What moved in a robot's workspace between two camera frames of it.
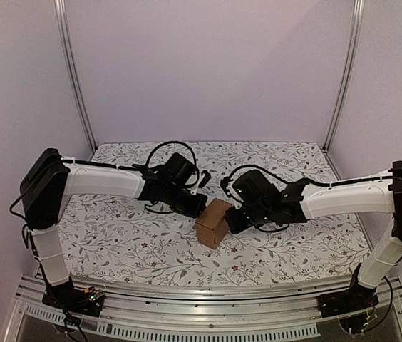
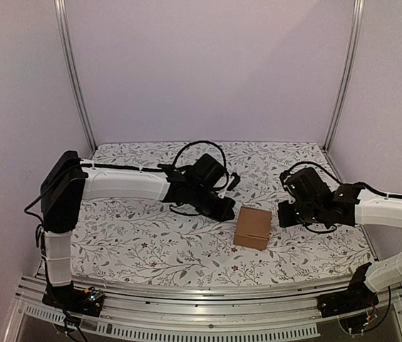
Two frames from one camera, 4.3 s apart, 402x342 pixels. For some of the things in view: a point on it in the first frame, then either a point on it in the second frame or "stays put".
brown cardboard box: [212, 225] -> [253, 227]
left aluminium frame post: [60, 18] stays put
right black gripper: [234, 221] -> [287, 214]
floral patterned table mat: [110, 236] stays put
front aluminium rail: [275, 311] stays put
